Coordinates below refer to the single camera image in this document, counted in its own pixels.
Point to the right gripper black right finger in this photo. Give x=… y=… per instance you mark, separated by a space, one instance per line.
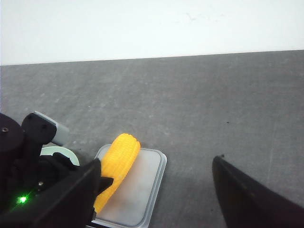
x=246 y=203

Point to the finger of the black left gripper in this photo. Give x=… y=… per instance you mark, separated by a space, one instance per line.
x=104 y=183

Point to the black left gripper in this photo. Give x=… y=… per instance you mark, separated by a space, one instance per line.
x=22 y=168

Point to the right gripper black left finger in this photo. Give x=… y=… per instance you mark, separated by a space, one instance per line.
x=68 y=203

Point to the yellow corn cob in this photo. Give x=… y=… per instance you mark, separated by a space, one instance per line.
x=115 y=164

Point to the silver digital kitchen scale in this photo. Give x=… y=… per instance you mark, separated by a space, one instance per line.
x=132 y=204

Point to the pale green plate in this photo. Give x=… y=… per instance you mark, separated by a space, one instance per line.
x=62 y=150

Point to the grey wrist camera on left gripper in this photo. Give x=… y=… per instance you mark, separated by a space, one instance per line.
x=62 y=132

